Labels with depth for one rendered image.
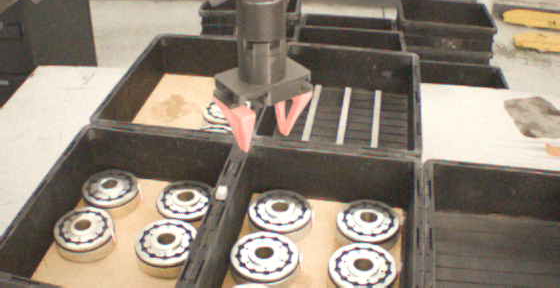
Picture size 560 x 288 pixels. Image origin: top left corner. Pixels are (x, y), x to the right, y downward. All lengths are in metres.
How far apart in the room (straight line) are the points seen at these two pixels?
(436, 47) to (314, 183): 1.51
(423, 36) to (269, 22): 1.80
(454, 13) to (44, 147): 1.86
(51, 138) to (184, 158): 0.56
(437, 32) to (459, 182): 1.48
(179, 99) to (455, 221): 0.66
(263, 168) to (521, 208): 0.46
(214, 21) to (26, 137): 1.15
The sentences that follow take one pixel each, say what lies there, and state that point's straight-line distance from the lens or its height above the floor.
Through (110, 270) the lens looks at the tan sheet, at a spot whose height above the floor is 0.83.
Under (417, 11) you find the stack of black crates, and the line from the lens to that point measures 2.73.
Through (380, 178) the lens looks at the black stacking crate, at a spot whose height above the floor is 0.89.
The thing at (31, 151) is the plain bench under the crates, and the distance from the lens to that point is 1.53.
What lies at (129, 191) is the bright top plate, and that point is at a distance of 1.07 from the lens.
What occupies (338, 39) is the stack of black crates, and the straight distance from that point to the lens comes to 2.33.
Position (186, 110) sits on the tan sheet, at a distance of 1.33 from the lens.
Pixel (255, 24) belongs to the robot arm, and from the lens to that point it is 0.70.
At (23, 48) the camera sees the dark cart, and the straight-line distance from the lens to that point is 2.43.
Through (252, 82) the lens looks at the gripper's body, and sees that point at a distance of 0.73.
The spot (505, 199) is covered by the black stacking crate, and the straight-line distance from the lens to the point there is 1.08.
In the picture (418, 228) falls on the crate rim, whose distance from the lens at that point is 0.89.
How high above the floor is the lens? 1.51
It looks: 33 degrees down
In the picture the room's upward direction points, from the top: straight up
